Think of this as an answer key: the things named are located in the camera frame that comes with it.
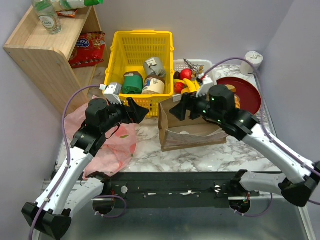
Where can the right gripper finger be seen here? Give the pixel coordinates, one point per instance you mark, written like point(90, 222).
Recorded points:
point(179, 111)
point(188, 98)

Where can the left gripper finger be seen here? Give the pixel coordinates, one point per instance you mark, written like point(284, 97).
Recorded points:
point(138, 114)
point(133, 107)

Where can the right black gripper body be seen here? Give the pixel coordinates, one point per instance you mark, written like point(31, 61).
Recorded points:
point(188, 105)

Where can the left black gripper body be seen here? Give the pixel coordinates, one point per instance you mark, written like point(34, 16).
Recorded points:
point(128, 111)

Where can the brown paper grocery bag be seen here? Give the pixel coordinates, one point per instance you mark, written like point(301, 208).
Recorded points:
point(177, 135)

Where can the green white chips bag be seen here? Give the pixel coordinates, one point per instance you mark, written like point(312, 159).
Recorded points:
point(65, 5)

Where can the clear glass bottle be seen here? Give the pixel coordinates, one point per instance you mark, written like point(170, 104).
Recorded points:
point(47, 15)

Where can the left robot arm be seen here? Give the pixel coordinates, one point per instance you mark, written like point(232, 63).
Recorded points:
point(48, 214)

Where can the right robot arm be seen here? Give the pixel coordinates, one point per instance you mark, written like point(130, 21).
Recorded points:
point(299, 176)

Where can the banana bunch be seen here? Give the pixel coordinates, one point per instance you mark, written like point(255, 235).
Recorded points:
point(190, 86)

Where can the red strawberry fruit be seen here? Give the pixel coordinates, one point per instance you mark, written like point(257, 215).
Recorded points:
point(178, 87)

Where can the green wrapped package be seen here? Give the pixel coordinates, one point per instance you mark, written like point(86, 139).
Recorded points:
point(132, 83)

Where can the red apple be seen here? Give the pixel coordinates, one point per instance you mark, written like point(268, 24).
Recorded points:
point(186, 74)

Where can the pink peach plastic bag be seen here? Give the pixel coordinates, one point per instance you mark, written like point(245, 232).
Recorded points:
point(115, 154)

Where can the brown longan bunch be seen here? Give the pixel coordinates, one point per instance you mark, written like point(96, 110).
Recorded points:
point(196, 69)

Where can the white plastic fruit basket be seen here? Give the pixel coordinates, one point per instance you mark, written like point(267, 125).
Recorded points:
point(179, 65)

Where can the bread slice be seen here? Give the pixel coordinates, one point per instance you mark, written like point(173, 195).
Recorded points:
point(231, 88)

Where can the croissant pastry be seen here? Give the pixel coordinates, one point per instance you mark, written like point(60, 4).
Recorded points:
point(237, 102)

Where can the grey wrapped package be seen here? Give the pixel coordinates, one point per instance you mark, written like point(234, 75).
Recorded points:
point(154, 66)

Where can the red round plate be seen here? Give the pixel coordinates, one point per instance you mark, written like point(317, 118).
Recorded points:
point(250, 98)

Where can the red snack bag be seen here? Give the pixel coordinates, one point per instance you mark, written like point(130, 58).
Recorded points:
point(88, 50)

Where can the toilet paper roll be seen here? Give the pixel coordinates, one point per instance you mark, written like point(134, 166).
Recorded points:
point(255, 58)

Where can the wooden shelf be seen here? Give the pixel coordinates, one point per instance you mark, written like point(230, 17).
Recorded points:
point(44, 57)

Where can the orange snack packet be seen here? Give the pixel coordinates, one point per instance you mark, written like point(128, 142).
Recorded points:
point(69, 13)

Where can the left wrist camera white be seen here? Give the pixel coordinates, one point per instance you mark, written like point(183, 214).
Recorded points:
point(111, 92)

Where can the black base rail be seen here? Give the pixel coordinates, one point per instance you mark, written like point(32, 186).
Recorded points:
point(157, 190)

